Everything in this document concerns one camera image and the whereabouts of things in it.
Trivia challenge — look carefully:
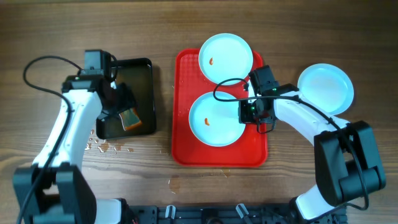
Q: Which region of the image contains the green orange sponge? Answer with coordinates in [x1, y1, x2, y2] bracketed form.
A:
[119, 108, 142, 131]

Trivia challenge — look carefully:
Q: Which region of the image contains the light blue plate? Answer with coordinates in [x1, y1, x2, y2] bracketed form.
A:
[297, 63, 354, 115]
[188, 91, 246, 147]
[198, 33, 254, 85]

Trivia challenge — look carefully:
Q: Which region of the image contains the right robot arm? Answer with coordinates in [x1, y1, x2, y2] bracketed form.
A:
[238, 84, 386, 223]

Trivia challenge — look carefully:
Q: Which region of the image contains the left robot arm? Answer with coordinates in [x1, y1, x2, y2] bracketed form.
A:
[13, 75, 134, 223]

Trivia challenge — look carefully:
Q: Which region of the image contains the black water tray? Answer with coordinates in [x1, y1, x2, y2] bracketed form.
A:
[96, 58, 157, 140]

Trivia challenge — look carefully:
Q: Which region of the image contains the red plastic tray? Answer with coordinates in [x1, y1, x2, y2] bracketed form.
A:
[171, 49, 268, 167]

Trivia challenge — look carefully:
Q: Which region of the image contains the right black cable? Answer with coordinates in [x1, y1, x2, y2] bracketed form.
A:
[213, 77, 371, 212]

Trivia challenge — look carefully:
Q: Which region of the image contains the black cable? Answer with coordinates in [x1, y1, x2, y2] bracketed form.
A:
[213, 77, 371, 212]
[15, 55, 119, 224]

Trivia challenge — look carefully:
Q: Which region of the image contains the left black cable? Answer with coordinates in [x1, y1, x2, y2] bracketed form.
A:
[15, 55, 119, 224]

